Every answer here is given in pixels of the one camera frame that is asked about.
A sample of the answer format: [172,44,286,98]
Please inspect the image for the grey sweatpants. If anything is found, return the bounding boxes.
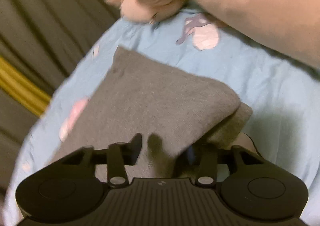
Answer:
[53,47,252,178]

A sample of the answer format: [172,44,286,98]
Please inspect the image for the light blue mushroom bedsheet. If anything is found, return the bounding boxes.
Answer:
[2,9,319,225]

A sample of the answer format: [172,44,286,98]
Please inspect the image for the yellow curtain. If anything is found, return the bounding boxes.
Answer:
[0,57,51,117]

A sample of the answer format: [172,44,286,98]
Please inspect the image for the grey curtain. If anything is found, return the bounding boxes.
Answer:
[0,0,121,191]

